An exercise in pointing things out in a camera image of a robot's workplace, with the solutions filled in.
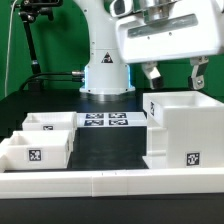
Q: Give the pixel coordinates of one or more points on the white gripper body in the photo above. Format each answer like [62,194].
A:
[188,33]

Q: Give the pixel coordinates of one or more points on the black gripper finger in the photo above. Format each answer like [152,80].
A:
[196,79]
[153,75]

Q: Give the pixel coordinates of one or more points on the white drawer cabinet frame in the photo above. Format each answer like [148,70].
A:
[184,130]

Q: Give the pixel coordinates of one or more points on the white drawer box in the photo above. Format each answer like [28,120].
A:
[51,121]
[28,150]

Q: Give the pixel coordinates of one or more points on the white front drawer box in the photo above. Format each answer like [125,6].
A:
[28,150]

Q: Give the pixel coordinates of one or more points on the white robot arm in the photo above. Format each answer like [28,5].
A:
[106,72]

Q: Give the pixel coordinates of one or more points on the fiducial marker sheet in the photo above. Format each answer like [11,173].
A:
[111,119]

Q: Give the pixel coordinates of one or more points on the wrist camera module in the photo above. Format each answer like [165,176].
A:
[119,8]

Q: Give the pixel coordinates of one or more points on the white left barrier rail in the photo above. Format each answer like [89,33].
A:
[4,160]

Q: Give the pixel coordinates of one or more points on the white barrier rail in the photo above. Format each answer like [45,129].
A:
[4,160]
[111,183]

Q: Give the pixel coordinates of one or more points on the white front barrier rail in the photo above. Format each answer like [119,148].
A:
[111,183]

